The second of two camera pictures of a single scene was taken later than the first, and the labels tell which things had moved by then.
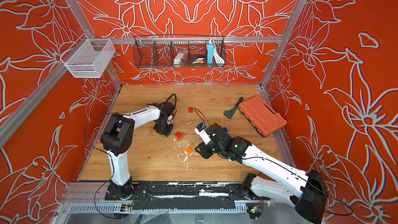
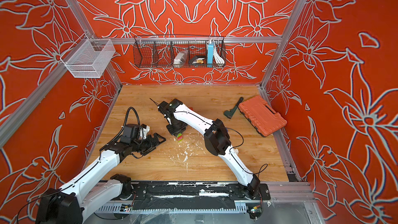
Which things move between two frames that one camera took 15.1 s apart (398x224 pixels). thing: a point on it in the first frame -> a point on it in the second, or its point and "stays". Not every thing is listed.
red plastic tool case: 264,120 stays
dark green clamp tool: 229,114 stays
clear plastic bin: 88,58 stays
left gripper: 167,133 -> 152,145
